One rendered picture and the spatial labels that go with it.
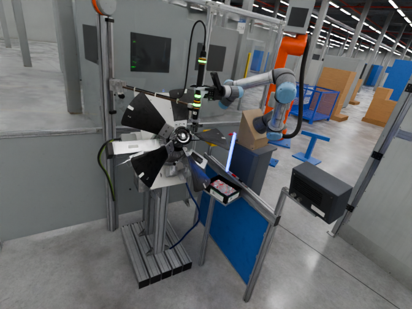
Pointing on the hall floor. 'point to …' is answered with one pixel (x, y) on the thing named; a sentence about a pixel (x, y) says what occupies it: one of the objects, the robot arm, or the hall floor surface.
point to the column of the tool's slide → (110, 131)
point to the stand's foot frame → (132, 240)
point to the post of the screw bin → (206, 230)
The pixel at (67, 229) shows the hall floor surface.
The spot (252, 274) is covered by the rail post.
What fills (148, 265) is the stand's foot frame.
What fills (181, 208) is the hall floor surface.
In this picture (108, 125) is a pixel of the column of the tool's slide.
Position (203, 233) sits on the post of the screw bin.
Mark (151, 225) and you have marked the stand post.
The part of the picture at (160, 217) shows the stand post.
